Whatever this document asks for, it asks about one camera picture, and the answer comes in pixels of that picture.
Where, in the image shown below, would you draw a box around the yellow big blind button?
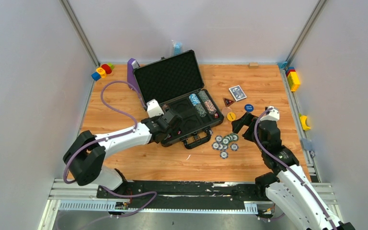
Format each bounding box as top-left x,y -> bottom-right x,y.
226,112 -> 236,122

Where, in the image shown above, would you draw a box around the blue small blind button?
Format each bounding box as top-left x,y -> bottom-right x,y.
244,104 -> 254,113

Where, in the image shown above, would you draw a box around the blue playing card deck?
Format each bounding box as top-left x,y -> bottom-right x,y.
229,85 -> 247,102

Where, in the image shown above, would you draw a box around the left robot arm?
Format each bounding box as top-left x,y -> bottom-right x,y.
63,110 -> 183,198

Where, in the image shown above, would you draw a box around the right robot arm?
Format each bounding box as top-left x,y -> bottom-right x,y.
231,107 -> 354,230

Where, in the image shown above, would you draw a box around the black poker set case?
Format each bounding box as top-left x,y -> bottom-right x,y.
134,50 -> 224,150

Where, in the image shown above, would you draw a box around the clear pink dealer button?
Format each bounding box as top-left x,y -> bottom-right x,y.
221,107 -> 232,116

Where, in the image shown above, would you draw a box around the loose chip right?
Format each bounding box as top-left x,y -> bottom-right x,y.
230,143 -> 239,151

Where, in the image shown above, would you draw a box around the loose chip top left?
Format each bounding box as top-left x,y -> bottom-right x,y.
215,135 -> 223,143

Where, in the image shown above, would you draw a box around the red triangular card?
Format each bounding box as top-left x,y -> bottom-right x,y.
223,97 -> 236,107

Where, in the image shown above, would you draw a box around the pink white poker chip stack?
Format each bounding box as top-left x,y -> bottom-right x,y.
204,100 -> 217,115

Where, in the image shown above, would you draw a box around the loose chip front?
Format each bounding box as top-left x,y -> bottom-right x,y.
219,151 -> 229,159

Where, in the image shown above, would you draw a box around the light blue poker chip stack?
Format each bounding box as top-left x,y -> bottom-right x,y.
189,93 -> 201,106

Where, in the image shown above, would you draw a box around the dark green poker chip stack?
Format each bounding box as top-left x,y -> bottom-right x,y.
197,91 -> 209,103

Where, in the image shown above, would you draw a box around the yellow curved toy piece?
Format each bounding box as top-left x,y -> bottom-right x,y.
299,114 -> 311,131

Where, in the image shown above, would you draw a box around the small wooden block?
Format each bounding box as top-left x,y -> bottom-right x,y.
248,62 -> 259,69

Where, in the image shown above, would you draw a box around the purple stand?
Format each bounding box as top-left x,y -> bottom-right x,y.
126,58 -> 141,94

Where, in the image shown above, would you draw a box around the yellow red toy brick block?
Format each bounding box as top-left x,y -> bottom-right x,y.
286,67 -> 301,92

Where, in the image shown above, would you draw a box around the coloured toy cylinders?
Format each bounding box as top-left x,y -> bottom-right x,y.
91,63 -> 115,81

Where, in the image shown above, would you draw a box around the light blue bottle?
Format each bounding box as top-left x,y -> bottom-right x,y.
172,41 -> 183,56

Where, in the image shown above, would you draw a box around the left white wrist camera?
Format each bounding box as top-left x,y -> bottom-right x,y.
147,99 -> 164,118

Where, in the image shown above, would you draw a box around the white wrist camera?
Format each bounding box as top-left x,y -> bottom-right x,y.
147,99 -> 164,118
260,106 -> 280,122

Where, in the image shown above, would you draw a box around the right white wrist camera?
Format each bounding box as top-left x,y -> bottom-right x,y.
260,106 -> 280,122

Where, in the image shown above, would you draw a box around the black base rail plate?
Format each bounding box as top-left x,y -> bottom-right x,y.
115,180 -> 269,201

